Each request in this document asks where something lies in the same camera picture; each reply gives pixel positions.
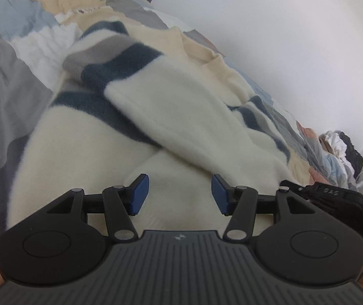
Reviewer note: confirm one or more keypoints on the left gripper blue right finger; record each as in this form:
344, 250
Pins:
242, 204

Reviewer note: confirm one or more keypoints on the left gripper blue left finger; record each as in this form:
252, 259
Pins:
118, 204

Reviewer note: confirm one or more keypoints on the colourful patchwork bed quilt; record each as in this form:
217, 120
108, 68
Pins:
35, 36

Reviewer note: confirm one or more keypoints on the pile of clothes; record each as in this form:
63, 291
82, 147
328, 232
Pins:
344, 156

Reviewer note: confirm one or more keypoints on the cream striped fleece sweater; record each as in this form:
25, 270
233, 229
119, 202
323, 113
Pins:
134, 100

